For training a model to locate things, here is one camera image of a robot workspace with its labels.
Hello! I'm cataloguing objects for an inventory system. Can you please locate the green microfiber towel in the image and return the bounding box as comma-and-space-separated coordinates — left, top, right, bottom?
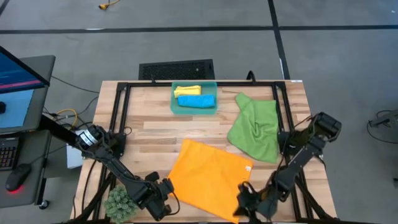
226, 92, 280, 164

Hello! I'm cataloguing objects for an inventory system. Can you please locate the white box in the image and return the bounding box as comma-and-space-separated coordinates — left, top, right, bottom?
66, 129, 85, 170

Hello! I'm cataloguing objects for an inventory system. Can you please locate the black desk leg bar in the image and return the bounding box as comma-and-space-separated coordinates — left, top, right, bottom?
39, 114, 80, 146

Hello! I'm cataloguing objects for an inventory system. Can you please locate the yellow cable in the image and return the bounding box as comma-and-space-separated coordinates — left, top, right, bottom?
55, 108, 78, 127

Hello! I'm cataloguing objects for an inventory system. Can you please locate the black stand foot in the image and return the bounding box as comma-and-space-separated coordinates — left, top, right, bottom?
368, 110, 398, 128

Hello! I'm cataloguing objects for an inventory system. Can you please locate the orange microfiber towel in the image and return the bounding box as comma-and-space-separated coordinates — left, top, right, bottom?
167, 139, 254, 224

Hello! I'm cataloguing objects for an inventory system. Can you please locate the black-framed computer screen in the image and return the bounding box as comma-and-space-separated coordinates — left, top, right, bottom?
0, 45, 51, 95

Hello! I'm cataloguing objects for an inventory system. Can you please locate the blue microfiber towel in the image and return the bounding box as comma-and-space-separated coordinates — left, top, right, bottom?
177, 94, 216, 109

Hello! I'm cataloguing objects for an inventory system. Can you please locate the yellow plug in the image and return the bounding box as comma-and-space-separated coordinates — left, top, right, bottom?
98, 0, 121, 10

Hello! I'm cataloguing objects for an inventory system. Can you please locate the black metal table frame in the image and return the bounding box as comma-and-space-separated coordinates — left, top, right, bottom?
70, 79, 338, 224

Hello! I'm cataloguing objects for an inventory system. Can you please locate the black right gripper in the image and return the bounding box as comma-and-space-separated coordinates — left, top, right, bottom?
233, 182, 280, 224

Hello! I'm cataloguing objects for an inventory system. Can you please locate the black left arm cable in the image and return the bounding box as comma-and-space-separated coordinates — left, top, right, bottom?
169, 191, 181, 216

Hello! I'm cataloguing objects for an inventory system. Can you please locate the grey-framed computer screen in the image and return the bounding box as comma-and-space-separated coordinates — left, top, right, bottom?
0, 55, 56, 135

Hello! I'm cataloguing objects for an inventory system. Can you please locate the small green artificial plant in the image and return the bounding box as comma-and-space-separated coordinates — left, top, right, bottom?
103, 185, 139, 224

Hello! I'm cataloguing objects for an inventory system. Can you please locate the black cable under table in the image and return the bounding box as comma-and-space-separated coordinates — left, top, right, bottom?
81, 160, 100, 215

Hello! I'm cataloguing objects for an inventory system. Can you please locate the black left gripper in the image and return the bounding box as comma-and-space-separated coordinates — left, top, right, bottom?
136, 170, 175, 222

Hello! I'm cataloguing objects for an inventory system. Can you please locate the black computer mouse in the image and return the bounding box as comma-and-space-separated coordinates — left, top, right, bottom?
4, 163, 32, 195

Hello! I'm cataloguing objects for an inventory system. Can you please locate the yellow microfiber towel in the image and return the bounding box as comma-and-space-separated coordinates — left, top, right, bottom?
173, 85, 202, 99

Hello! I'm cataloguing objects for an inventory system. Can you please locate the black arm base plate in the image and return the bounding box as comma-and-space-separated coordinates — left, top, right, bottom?
108, 132, 127, 156
277, 130, 326, 159

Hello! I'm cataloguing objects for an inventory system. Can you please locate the backlit computer keyboard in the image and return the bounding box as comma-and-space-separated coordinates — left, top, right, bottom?
0, 136, 20, 171

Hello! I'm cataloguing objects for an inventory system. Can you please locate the teal translucent plastic basket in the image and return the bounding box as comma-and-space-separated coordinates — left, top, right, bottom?
170, 80, 218, 115

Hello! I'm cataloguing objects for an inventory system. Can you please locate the black floor cable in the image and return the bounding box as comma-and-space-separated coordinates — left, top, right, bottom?
366, 109, 398, 144
51, 75, 100, 94

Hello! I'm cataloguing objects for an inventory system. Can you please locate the grey side desk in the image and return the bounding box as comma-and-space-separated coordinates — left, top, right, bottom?
0, 129, 52, 209

